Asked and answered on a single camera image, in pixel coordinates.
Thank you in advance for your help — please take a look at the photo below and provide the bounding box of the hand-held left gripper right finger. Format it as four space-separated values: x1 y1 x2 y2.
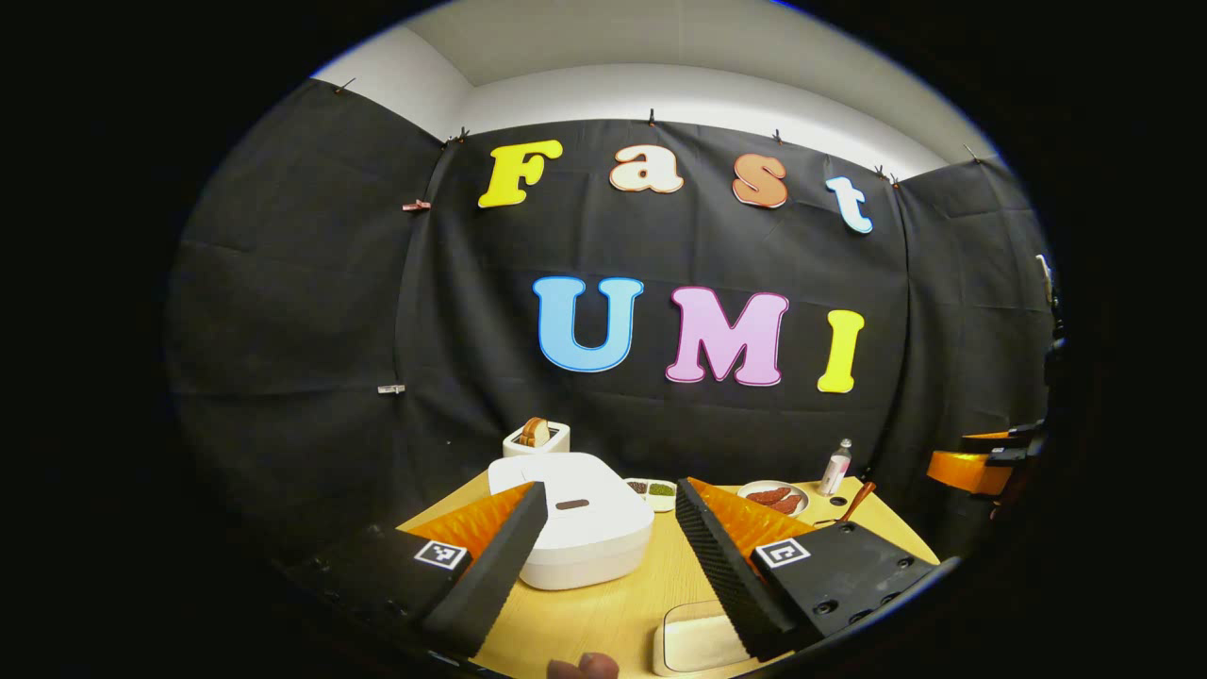
674 476 961 663

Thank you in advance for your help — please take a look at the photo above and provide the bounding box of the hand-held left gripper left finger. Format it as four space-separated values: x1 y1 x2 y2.
283 481 550 661

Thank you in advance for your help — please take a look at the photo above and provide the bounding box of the white rice cooker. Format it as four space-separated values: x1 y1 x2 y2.
488 452 655 592

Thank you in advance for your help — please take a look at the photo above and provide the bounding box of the brown wooden spoon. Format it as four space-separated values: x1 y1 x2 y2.
835 482 877 526

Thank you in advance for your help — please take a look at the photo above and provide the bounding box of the clear glass container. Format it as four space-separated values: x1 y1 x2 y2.
653 601 755 678

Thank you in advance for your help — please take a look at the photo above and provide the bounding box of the white round plate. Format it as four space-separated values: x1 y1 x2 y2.
737 480 810 518

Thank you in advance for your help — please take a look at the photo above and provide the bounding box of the white divided bean dish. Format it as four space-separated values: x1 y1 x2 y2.
624 477 678 513

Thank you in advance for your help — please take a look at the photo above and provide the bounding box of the small clear bottle pink label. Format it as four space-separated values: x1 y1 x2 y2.
818 439 853 498

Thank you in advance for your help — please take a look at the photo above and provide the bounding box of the white toaster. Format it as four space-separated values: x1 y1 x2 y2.
503 420 571 458

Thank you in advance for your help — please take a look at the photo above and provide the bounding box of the row of black clips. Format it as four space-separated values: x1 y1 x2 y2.
335 78 982 185

